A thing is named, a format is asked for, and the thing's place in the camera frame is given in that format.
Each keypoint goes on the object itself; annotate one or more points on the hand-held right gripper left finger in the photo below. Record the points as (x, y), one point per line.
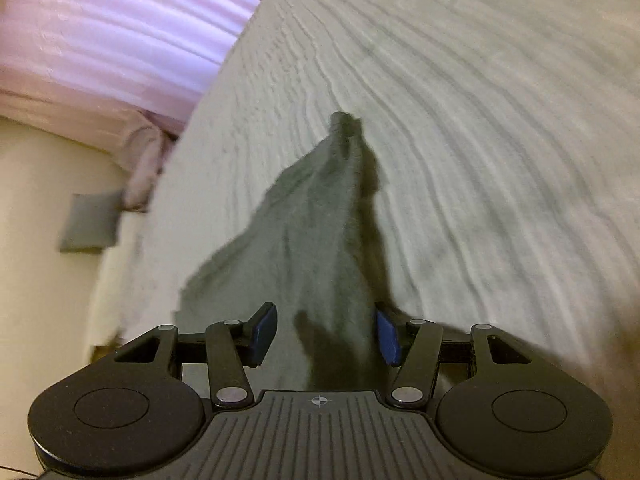
(264, 332)

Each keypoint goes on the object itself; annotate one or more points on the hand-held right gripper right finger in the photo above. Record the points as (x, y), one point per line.
(389, 335)

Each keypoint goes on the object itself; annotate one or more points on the grey cloth garment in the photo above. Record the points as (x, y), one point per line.
(310, 240)

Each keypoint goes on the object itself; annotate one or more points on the grey square pad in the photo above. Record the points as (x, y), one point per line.
(90, 222)

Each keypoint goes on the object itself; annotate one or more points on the white ribbed bedspread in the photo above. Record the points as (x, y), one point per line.
(475, 135)

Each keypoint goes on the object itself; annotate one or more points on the pink curtain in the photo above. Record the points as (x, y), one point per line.
(100, 35)

